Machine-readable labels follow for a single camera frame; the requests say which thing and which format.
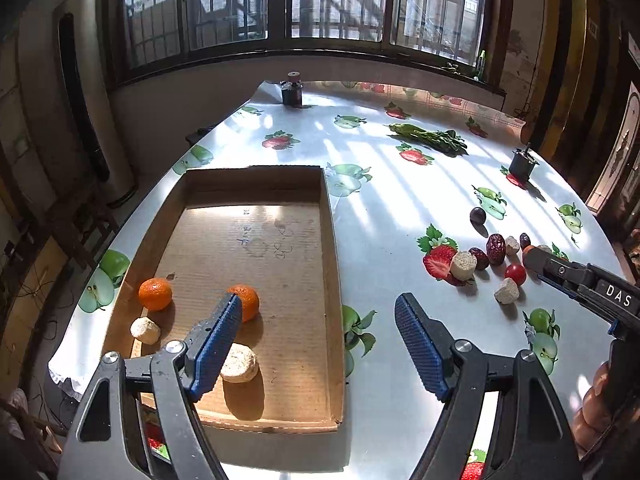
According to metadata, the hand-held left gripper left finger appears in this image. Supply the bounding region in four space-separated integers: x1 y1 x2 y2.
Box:
57 292 244 480

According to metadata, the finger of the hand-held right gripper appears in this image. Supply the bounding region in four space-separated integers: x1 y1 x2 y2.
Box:
537 271 616 322
522 246 588 283

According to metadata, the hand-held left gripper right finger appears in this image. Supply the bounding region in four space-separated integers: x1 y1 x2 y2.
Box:
394 292 583 480

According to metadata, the shallow cardboard box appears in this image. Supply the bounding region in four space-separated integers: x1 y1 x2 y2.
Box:
102 165 347 433

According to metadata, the person's right hand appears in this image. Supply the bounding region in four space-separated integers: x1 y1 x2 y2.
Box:
571 360 632 461

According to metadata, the large red date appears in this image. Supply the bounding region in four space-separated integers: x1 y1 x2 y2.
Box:
486 233 507 266

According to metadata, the fruit print tablecloth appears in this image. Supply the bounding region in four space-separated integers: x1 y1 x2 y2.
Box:
47 80 628 480

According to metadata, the black motor with shaft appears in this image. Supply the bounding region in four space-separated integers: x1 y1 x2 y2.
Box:
509 144 541 181

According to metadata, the ornate wooden cabinet door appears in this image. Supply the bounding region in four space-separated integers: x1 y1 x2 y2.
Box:
585 82 640 216

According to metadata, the green leafy vegetable bunch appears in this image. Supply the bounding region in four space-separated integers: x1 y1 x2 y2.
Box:
387 123 468 155

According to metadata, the white standing air conditioner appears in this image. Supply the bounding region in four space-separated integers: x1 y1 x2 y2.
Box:
52 0 138 208

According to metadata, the dark framed barred window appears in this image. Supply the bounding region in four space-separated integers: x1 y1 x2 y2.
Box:
102 0 506 91

